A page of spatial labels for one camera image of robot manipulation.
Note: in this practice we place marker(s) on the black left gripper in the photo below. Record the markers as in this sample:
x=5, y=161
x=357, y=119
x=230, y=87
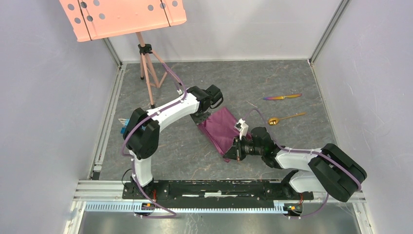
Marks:
x=198, y=120

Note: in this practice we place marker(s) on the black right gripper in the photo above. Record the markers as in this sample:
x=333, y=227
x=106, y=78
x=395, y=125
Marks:
x=233, y=153

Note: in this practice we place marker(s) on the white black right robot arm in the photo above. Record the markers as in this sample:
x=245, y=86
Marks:
x=327, y=169

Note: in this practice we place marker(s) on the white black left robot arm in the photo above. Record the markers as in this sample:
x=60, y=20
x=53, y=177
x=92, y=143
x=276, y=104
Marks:
x=142, y=131

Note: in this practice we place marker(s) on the gold spoon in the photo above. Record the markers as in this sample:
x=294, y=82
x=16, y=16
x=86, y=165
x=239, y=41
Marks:
x=275, y=120

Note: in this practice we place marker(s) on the iridescent rainbow knife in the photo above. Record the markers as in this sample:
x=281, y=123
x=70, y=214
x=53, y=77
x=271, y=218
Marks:
x=282, y=97

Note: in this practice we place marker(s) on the colourful toy block set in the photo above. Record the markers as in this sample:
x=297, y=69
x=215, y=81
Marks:
x=124, y=122

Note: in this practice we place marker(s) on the pink music stand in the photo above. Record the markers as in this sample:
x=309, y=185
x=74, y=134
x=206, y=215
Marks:
x=99, y=19

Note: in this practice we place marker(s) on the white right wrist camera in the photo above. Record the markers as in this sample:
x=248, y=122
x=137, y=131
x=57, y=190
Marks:
x=242, y=127

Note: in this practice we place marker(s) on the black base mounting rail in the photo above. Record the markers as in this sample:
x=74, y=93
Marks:
x=203, y=194

